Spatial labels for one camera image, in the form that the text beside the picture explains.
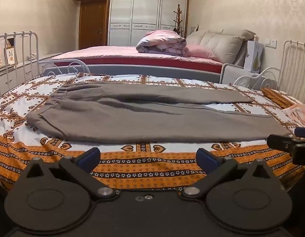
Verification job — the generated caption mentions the folded pink quilt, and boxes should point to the folded pink quilt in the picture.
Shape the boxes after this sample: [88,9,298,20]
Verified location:
[136,30,187,57]

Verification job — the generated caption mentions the beige padded headboard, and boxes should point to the beige padded headboard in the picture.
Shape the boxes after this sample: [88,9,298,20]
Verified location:
[186,29,256,65]

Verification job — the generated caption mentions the orange white patterned bedsheet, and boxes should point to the orange white patterned bedsheet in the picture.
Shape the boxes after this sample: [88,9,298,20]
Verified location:
[0,72,305,190]

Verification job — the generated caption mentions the white nightstand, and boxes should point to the white nightstand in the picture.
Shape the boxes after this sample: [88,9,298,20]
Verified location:
[219,63,260,84]

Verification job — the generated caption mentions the double bed with pink sheet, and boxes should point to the double bed with pink sheet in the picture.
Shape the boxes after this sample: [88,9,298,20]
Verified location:
[50,45,224,83]

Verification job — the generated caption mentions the white low cabinet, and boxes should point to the white low cabinet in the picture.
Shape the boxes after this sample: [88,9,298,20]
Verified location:
[0,53,63,97]

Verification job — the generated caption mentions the white sliding door wardrobe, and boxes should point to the white sliding door wardrobe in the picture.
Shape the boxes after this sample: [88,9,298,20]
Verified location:
[108,0,188,47]

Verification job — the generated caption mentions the wooden coat rack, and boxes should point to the wooden coat rack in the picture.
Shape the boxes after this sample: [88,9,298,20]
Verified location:
[173,4,186,37]

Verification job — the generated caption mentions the brown wooden door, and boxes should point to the brown wooden door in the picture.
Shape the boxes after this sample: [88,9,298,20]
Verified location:
[79,0,109,50]

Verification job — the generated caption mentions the pink pillow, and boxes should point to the pink pillow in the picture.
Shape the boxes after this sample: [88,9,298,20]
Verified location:
[184,45,218,60]

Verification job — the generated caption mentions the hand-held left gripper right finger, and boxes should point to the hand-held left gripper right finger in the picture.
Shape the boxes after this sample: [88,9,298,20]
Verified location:
[181,148,275,200]

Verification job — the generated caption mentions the peach patterned cloth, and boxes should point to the peach patterned cloth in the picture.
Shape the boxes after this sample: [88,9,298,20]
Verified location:
[282,104,305,129]

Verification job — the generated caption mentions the grey pants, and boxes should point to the grey pants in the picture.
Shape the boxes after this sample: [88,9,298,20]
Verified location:
[26,80,292,145]

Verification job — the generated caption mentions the white box with pear print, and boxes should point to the white box with pear print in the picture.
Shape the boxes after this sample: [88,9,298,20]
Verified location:
[244,40,264,74]

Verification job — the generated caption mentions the orange patterned pillow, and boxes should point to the orange patterned pillow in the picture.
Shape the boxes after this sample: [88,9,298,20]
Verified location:
[261,87,303,109]

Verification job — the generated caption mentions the standing printed card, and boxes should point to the standing printed card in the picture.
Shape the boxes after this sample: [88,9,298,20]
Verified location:
[4,46,18,66]

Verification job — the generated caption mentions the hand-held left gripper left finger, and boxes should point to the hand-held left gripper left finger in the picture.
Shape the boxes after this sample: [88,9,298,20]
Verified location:
[25,148,118,201]

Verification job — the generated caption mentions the white metal bed frame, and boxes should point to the white metal bed frame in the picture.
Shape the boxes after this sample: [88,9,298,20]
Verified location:
[0,31,305,104]

